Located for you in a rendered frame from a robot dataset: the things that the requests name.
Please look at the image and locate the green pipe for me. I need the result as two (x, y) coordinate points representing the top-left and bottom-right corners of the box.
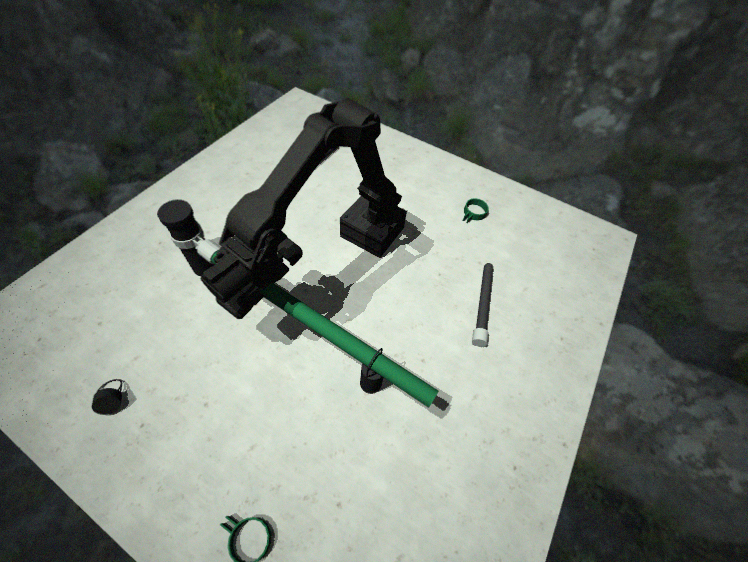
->
(259, 283), (439, 408)

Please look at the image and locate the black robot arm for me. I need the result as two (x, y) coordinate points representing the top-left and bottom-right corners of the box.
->
(201, 98), (402, 303)

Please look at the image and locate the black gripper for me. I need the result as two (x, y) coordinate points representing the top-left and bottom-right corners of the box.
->
(215, 237), (303, 319)

